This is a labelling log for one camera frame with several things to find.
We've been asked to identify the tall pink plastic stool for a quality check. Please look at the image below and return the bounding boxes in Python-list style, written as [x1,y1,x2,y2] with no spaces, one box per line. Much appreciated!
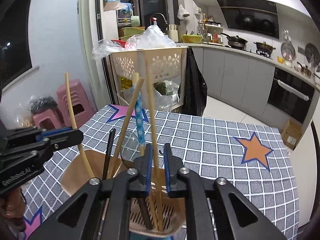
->
[56,79,95,128]

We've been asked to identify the cardboard box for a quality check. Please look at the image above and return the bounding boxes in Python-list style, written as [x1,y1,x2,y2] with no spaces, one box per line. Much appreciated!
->
[281,119,302,150]

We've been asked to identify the green yellow colander basket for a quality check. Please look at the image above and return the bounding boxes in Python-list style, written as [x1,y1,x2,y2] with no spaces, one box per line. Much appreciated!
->
[181,34,202,44]

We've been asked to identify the checkered grey tablecloth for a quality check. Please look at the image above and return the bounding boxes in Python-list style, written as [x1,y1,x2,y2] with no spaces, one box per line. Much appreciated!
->
[24,111,299,239]

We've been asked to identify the person's left hand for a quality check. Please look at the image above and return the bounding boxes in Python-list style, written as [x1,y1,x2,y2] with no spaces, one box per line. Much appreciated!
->
[1,187,26,232]

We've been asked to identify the black range hood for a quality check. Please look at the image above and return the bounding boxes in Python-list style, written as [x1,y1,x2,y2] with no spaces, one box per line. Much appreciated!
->
[217,0,279,38]

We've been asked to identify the beige flower pattern basket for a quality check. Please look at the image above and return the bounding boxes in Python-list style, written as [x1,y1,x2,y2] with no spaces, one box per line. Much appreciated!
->
[111,46,187,82]

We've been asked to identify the beige plastic utensil holder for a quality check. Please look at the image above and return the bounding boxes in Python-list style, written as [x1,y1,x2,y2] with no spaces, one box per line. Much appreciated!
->
[60,149,187,238]

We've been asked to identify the built-in black oven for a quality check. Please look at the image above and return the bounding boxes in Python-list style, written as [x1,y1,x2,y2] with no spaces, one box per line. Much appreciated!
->
[268,67,315,123]

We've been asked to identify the low pink plastic stool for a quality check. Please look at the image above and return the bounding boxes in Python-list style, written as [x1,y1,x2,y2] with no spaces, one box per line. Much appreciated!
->
[33,108,65,130]

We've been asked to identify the black garbage bag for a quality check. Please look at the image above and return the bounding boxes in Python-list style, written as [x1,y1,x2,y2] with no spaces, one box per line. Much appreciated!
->
[181,47,208,116]

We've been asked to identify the black wok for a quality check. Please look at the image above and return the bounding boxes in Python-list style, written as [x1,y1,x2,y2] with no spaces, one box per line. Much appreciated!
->
[221,33,248,50]

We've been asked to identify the blue floral chopstick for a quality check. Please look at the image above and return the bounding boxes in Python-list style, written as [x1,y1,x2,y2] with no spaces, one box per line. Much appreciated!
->
[132,72,147,157]

